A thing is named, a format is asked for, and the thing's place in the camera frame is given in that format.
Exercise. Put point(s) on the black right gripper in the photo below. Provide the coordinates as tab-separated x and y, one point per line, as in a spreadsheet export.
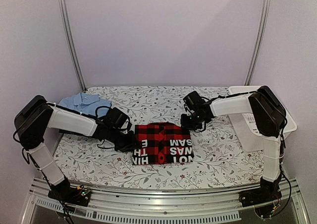
185	125

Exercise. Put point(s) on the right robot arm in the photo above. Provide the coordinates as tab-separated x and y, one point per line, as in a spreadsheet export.
267	110

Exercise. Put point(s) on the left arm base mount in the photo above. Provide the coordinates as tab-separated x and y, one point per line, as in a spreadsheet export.
79	195

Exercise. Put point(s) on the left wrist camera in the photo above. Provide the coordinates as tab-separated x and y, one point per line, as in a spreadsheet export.
128	125

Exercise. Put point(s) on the aluminium front rail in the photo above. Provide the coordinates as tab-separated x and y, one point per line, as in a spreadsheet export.
118	205

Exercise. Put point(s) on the aluminium frame post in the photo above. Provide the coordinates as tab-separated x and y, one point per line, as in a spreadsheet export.
71	44
258	42

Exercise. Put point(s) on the white plastic basket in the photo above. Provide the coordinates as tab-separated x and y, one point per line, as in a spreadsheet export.
245	126

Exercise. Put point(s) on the left aluminium frame post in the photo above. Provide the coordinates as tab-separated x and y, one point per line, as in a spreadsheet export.
71	44

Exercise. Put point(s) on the right aluminium frame post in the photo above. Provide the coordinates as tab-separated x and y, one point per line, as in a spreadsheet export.
258	42

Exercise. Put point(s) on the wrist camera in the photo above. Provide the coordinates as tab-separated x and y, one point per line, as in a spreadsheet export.
128	125
186	108

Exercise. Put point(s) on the red black plaid shirt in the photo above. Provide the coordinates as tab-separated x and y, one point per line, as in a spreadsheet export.
162	143

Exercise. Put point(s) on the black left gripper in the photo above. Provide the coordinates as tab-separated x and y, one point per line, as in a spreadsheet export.
130	144

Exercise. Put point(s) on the floral patterned table mat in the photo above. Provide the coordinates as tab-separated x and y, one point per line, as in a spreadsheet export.
219	159

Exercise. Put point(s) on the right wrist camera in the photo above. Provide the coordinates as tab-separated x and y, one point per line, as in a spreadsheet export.
186	108

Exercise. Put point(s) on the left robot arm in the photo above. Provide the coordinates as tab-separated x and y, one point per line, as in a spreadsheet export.
40	118

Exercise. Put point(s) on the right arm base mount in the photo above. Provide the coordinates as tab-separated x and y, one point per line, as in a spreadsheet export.
259	195

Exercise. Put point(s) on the light blue shirt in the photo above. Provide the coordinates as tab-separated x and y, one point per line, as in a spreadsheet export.
91	104

